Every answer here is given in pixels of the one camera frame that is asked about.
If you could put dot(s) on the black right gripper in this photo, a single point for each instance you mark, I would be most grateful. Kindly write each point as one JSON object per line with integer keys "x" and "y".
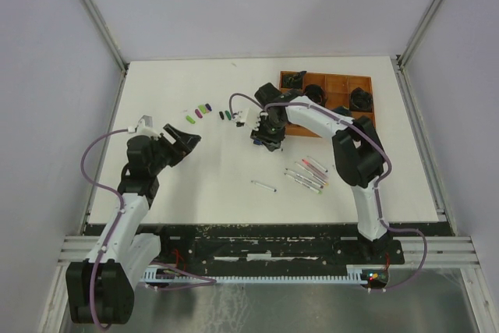
{"x": 272, "y": 143}

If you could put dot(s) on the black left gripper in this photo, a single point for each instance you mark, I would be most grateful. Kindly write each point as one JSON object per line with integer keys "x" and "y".
{"x": 177, "y": 152}

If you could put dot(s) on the pink highlighter pen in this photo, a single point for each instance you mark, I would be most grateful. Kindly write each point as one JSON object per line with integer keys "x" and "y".
{"x": 314, "y": 169}

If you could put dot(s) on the magenta capped marker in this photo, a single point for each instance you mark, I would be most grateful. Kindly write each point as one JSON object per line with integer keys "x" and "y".
{"x": 305, "y": 180}

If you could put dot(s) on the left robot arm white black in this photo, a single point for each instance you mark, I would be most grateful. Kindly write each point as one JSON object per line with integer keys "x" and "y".
{"x": 101, "y": 287}

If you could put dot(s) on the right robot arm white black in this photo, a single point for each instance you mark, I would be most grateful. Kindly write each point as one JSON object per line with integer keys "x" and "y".
{"x": 359, "y": 157}

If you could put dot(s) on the orange wooden compartment tray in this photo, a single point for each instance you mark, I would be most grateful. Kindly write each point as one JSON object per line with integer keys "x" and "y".
{"x": 353, "y": 92}

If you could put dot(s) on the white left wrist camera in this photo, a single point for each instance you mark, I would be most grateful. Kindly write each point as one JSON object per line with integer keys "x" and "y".
{"x": 144, "y": 127}

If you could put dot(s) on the white slotted cable duct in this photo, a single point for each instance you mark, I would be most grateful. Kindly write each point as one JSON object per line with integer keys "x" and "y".
{"x": 152, "y": 275}

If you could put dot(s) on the aluminium frame post right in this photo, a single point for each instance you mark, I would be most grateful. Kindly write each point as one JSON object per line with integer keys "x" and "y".
{"x": 418, "y": 34}

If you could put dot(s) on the aluminium frame post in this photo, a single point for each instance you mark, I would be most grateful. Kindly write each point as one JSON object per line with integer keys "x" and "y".
{"x": 102, "y": 29}
{"x": 418, "y": 34}

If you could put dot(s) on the aluminium frame post left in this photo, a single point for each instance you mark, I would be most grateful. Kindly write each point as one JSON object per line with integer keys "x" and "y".
{"x": 102, "y": 29}

